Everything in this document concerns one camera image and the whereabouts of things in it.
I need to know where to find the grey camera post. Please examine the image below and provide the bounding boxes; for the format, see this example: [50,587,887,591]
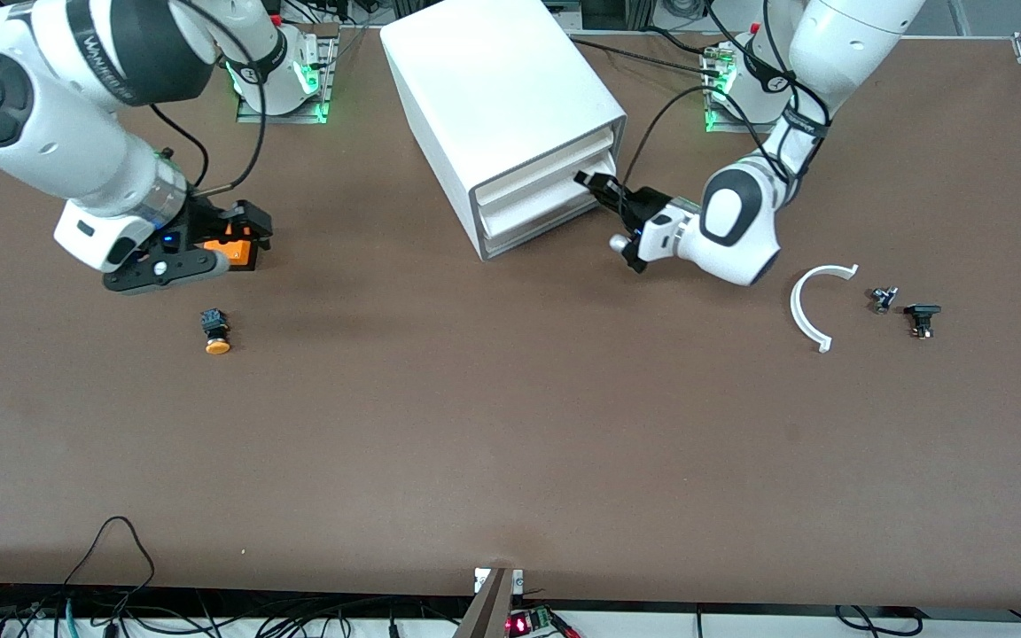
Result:
[453,569,513,638]

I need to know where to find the black looped cable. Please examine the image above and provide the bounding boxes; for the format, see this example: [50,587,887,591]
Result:
[63,517,157,590]

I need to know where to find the white mounting bracket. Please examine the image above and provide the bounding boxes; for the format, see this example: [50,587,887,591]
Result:
[473,567,525,595]

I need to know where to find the orange push button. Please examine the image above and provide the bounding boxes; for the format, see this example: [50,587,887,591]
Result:
[199,307,233,356]

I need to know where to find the black switch part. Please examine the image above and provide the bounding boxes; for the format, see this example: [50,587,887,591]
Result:
[904,304,943,340]

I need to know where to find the orange box with hole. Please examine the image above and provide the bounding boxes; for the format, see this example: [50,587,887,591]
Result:
[205,222,261,272]

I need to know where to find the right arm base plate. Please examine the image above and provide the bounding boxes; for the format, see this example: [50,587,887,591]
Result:
[236,35,336,125]

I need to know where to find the thick black table cable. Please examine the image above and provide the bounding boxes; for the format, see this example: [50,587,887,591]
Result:
[564,28,724,79]

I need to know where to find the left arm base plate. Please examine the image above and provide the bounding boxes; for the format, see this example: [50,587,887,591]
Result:
[703,43,799,136]

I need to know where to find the circuit board with red light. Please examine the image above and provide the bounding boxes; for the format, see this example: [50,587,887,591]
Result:
[506,607,582,638]

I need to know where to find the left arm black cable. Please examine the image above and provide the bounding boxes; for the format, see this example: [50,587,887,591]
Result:
[621,0,830,191]

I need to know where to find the white curved plastic arc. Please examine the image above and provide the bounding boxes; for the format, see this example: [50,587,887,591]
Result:
[790,263,860,354]

